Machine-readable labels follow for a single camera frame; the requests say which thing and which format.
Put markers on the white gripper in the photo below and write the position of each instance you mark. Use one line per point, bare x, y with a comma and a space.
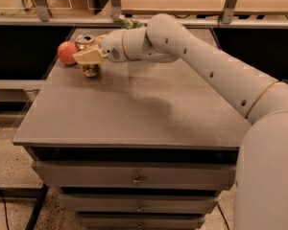
112, 46

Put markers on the orange soda can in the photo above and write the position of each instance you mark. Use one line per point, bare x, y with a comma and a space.
83, 42

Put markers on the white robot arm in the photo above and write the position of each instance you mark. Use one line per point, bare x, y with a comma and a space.
235, 88

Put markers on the red apple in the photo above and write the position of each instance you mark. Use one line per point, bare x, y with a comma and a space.
66, 51

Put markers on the green chip bag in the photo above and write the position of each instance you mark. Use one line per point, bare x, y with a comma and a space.
129, 24

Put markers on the grey drawer cabinet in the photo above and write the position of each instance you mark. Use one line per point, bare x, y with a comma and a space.
145, 146

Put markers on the top drawer with knob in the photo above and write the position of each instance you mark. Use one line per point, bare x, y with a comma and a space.
135, 175

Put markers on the drawer with knob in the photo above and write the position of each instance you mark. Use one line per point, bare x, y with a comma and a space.
141, 222
135, 175
139, 204

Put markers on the middle drawer with knob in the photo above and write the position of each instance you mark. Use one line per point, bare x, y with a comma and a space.
139, 204

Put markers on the bottom drawer with knob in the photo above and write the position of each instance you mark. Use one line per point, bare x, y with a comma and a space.
141, 222

